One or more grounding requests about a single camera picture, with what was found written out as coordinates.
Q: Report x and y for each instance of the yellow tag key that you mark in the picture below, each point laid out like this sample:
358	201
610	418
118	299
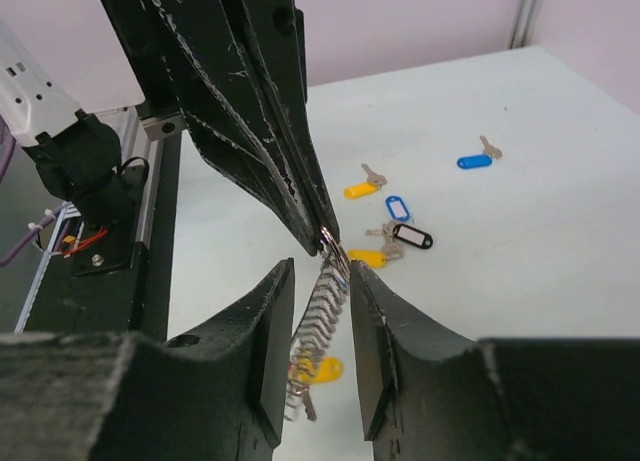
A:
372	184
329	370
390	251

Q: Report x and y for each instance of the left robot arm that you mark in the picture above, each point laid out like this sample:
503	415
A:
76	155

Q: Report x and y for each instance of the blue tag key far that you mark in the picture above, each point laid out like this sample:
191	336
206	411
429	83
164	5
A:
489	154

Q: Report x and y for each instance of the white slotted cable duct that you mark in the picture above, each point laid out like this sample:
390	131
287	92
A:
63	213

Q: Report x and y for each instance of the red-handled metal key organizer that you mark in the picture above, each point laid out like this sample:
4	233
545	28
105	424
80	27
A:
314	333

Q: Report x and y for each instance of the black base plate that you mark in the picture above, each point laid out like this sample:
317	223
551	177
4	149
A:
122	281

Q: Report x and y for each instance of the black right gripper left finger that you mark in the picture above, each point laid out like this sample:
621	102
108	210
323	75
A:
215	392

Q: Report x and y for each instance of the black key tag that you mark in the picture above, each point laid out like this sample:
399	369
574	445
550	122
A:
412	236

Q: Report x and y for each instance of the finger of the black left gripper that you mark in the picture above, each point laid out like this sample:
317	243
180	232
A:
271	40
186	61

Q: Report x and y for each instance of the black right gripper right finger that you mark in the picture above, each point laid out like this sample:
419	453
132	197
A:
429	393

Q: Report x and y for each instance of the aluminium frame post right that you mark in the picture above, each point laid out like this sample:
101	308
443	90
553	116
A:
524	24

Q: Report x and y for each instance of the blue white key tag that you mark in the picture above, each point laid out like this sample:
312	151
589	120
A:
397	208

